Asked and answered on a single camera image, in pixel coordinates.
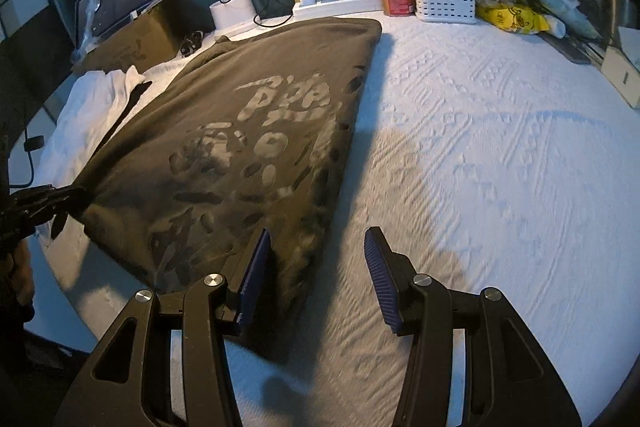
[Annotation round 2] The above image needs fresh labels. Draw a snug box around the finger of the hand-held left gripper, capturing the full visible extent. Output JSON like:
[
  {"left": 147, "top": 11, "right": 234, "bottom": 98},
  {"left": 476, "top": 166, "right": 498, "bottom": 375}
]
[{"left": 10, "top": 184, "right": 90, "bottom": 228}]

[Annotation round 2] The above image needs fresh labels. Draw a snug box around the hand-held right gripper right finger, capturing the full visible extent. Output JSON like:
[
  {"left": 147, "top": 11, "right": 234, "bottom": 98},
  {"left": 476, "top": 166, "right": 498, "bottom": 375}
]
[{"left": 364, "top": 226, "right": 583, "bottom": 427}]

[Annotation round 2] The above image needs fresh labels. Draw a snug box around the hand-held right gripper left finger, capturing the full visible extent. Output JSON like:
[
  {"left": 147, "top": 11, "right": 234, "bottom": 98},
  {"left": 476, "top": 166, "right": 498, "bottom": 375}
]
[{"left": 52, "top": 227, "right": 273, "bottom": 427}]

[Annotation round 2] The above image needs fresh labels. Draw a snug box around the brown T-shirt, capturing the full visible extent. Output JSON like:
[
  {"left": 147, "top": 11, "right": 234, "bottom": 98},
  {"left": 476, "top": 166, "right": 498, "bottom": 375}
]
[{"left": 72, "top": 17, "right": 383, "bottom": 358}]

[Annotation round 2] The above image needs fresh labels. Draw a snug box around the person's left hand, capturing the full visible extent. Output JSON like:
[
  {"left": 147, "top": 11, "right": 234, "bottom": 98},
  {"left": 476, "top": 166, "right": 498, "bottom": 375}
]
[{"left": 0, "top": 247, "right": 35, "bottom": 323}]

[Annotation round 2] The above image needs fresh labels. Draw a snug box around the cardboard box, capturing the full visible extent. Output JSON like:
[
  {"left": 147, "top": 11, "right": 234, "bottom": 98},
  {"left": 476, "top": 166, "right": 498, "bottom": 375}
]
[{"left": 75, "top": 0, "right": 213, "bottom": 72}]

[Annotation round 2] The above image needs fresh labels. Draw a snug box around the white power strip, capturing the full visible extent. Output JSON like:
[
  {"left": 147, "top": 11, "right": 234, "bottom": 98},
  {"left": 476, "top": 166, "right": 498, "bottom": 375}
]
[{"left": 291, "top": 0, "right": 383, "bottom": 18}]

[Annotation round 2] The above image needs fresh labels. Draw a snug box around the yellow snack packet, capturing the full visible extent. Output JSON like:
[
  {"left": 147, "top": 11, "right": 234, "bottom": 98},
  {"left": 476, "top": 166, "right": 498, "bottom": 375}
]
[{"left": 475, "top": 3, "right": 551, "bottom": 35}]

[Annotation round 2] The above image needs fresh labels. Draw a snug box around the dark smartphone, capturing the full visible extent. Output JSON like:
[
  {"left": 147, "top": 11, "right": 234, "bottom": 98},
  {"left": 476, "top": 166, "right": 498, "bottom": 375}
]
[{"left": 540, "top": 32, "right": 593, "bottom": 65}]

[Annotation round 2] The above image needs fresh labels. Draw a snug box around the small white box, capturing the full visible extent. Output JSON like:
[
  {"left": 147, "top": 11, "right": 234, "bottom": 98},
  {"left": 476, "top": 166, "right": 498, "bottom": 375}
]
[{"left": 600, "top": 44, "right": 640, "bottom": 110}]

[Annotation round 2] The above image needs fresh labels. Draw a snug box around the white crumpled cloth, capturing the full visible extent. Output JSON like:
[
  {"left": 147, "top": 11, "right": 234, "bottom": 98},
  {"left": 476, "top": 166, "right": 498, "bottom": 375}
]
[{"left": 520, "top": 0, "right": 601, "bottom": 40}]

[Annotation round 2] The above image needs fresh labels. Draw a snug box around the steel tumbler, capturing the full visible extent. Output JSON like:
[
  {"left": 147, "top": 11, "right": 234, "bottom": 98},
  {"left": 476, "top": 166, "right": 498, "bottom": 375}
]
[{"left": 607, "top": 0, "right": 640, "bottom": 38}]

